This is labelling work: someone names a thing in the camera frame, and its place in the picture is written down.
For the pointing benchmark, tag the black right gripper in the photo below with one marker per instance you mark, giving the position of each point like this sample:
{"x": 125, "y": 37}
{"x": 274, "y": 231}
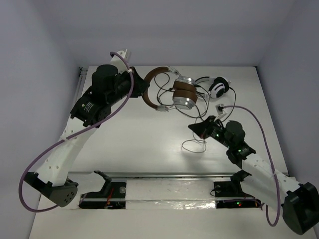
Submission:
{"x": 203, "y": 129}

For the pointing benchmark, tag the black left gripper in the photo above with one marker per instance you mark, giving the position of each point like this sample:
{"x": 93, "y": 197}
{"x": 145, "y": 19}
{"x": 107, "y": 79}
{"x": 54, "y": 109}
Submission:
{"x": 134, "y": 81}

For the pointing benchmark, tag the brown silver headphones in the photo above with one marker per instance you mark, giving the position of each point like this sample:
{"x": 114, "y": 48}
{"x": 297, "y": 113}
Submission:
{"x": 184, "y": 90}

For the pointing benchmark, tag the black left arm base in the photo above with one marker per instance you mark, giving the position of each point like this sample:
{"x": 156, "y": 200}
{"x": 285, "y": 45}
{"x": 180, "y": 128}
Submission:
{"x": 111, "y": 196}

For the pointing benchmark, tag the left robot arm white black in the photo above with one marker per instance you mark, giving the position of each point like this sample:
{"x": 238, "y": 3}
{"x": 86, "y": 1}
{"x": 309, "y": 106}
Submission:
{"x": 109, "y": 91}

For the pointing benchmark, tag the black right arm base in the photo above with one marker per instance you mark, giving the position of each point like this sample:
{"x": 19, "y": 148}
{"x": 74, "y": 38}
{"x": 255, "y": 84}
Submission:
{"x": 229, "y": 194}

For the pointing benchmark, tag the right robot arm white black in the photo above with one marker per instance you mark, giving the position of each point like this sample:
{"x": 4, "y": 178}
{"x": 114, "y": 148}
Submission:
{"x": 296, "y": 203}

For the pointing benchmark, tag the white black headphones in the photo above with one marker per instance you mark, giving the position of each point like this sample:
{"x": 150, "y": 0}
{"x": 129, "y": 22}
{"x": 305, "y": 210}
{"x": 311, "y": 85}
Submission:
{"x": 219, "y": 85}

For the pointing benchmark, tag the black headphone cable green-pink plugs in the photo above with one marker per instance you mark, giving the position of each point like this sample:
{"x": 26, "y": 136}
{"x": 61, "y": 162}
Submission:
{"x": 164, "y": 97}

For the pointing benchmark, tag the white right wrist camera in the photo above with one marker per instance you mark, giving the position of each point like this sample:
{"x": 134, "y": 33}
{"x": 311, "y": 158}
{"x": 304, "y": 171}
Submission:
{"x": 221, "y": 112}

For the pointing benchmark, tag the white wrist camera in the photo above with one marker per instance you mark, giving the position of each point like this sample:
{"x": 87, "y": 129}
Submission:
{"x": 221, "y": 112}
{"x": 120, "y": 59}

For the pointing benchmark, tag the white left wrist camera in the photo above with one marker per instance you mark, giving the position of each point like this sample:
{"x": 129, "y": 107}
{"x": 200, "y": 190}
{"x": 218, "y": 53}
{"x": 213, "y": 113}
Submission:
{"x": 120, "y": 59}

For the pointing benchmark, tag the metal rail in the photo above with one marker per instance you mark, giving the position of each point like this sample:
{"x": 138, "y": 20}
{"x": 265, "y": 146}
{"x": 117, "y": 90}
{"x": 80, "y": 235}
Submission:
{"x": 167, "y": 187}

